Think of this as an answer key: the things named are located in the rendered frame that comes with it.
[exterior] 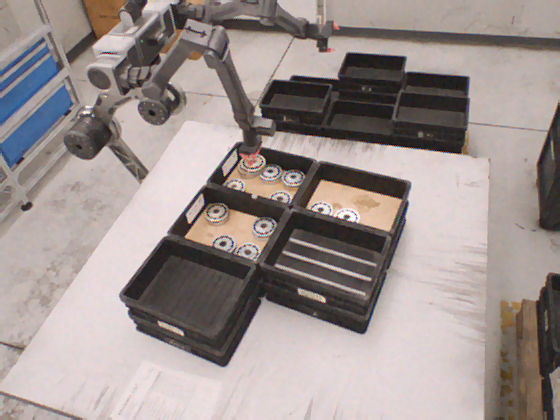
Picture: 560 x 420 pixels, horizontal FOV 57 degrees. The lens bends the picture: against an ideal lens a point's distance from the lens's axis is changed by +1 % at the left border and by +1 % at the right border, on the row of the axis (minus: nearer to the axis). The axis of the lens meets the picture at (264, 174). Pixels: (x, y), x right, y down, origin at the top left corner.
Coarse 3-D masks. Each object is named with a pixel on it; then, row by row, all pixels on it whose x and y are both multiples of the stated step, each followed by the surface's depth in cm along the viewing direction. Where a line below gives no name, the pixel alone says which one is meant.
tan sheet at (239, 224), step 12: (240, 216) 214; (252, 216) 213; (192, 228) 211; (204, 228) 211; (216, 228) 210; (228, 228) 209; (240, 228) 209; (192, 240) 207; (204, 240) 206; (240, 240) 204; (252, 240) 204
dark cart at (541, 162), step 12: (552, 120) 293; (552, 132) 289; (552, 144) 283; (540, 156) 310; (552, 156) 281; (540, 168) 310; (552, 168) 283; (540, 180) 302; (552, 180) 280; (540, 192) 296; (552, 192) 273; (540, 204) 290; (552, 204) 279; (540, 216) 286; (552, 216) 284; (552, 228) 295
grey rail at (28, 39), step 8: (40, 24) 346; (32, 32) 338; (40, 32) 339; (16, 40) 332; (24, 40) 330; (32, 40) 333; (8, 48) 324; (16, 48) 323; (24, 48) 328; (0, 56) 317; (8, 56) 317; (16, 56) 323; (0, 64) 312; (8, 64) 318
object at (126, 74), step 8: (120, 64) 181; (128, 64) 184; (112, 72) 180; (120, 72) 181; (128, 72) 181; (136, 72) 180; (120, 80) 181; (128, 80) 181; (136, 80) 180; (120, 88) 184; (128, 88) 186
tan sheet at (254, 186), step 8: (232, 176) 232; (248, 184) 227; (256, 184) 227; (264, 184) 227; (280, 184) 225; (248, 192) 224; (256, 192) 223; (264, 192) 223; (272, 192) 222; (288, 192) 222
